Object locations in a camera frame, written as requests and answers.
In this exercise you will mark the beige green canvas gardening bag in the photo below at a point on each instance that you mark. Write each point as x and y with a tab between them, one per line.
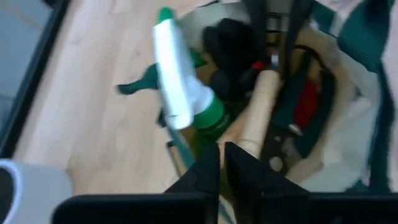
348	140

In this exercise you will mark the black aluminium table frame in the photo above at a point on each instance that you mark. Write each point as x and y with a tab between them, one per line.
29	77

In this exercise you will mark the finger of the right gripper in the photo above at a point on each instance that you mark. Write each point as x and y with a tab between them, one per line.
258	28
297	28

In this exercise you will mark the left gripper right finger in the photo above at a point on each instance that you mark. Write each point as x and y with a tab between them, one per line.
248	174

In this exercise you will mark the green spray bottle white nozzle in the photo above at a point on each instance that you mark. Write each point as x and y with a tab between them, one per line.
174	68

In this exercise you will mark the red and black gardening glove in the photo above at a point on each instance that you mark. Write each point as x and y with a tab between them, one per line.
230	46

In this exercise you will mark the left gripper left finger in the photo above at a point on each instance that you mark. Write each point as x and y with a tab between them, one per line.
205	177

